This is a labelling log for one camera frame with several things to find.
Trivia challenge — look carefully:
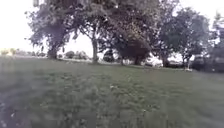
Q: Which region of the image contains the green grass lawn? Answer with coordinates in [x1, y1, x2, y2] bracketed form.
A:
[0, 54, 224, 128]

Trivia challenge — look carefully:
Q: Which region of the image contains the group of large trees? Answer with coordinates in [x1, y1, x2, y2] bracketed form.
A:
[25, 0, 224, 69]

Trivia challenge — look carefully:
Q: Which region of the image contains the dark vehicle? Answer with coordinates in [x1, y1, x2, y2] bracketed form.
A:
[190, 54, 224, 73]

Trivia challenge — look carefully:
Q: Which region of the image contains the distant row of trees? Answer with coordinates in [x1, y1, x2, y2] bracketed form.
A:
[0, 47, 90, 61]

